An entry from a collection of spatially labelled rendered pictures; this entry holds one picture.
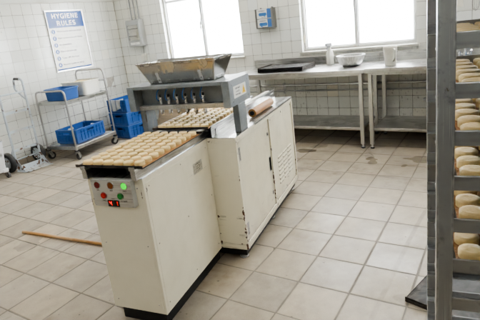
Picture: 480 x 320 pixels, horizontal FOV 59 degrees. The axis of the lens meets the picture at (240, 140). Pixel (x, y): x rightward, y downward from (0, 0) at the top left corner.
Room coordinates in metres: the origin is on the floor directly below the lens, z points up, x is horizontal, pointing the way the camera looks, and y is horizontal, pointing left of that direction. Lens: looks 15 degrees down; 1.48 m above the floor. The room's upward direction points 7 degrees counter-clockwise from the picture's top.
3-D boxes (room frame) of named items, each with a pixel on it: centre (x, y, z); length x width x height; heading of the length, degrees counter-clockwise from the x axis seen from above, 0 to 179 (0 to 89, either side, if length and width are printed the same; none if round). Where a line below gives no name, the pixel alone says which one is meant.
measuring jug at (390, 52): (4.56, -1.70, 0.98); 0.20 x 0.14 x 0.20; 7
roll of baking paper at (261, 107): (3.15, -0.19, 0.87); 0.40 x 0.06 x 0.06; 155
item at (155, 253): (2.29, 0.49, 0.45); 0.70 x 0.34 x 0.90; 156
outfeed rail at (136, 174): (2.80, 0.11, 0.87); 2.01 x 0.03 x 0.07; 156
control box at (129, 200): (1.96, 0.64, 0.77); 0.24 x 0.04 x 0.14; 66
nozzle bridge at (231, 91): (2.75, 0.29, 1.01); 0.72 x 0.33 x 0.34; 66
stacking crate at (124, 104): (6.70, 1.65, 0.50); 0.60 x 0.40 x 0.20; 149
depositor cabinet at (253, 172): (3.19, 0.10, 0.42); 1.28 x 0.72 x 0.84; 156
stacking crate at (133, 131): (6.70, 1.65, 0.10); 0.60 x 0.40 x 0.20; 145
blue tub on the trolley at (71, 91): (5.75, 2.30, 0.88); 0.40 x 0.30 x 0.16; 60
